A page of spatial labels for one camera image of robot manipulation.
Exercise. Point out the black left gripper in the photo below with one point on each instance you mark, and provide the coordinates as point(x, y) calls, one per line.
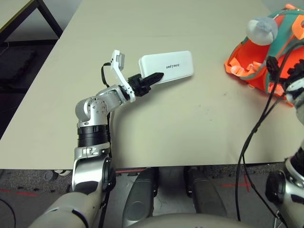
point(139, 85)

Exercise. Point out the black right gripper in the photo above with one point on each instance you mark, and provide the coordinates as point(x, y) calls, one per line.
point(295, 72)

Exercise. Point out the orange and teal backpack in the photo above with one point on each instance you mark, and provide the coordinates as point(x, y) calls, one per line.
point(256, 57)

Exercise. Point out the white Unitree pencil case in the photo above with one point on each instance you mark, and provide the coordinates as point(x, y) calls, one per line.
point(168, 66)

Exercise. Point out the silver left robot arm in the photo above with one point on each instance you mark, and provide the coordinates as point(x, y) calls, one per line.
point(92, 111)

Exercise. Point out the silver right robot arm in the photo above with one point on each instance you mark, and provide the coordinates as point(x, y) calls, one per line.
point(297, 95)

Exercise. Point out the grey robot left leg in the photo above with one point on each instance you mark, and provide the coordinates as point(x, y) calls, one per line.
point(140, 197)

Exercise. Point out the grey robot leg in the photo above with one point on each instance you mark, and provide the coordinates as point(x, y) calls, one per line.
point(140, 197)
point(206, 194)

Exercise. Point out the grey robot right leg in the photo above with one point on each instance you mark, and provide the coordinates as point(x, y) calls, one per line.
point(206, 194)

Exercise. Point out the black foam floor mat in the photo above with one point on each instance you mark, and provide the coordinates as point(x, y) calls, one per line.
point(16, 64)

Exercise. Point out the beige robot torso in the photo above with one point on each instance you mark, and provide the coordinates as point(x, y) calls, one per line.
point(202, 222)

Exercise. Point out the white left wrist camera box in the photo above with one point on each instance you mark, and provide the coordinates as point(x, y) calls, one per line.
point(120, 69)

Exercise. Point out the beige table with black frame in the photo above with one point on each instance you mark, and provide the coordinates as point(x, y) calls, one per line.
point(45, 12)

